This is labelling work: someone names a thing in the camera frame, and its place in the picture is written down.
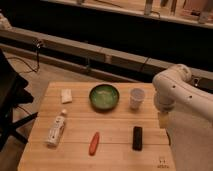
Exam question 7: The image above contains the black eraser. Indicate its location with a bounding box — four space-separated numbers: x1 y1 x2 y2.
132 126 142 151

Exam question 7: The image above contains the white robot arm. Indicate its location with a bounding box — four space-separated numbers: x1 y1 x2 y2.
152 64 213 128

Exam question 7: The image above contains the white paper cup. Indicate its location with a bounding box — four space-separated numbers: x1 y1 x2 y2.
130 88 145 110

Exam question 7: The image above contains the green bowl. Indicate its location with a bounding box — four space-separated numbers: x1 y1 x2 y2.
89 84 120 110

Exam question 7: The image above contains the orange carrot toy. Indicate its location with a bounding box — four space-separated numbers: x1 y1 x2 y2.
89 132 100 155

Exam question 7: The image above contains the white folded napkin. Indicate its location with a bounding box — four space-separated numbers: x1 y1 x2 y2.
61 89 72 104

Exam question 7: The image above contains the white plastic bottle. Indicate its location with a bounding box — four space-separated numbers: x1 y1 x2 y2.
46 109 67 147

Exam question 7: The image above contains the black chair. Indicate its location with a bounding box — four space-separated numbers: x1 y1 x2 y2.
0 49 37 152

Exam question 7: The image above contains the black floor cable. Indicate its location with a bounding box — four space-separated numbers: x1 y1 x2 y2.
5 39 44 75

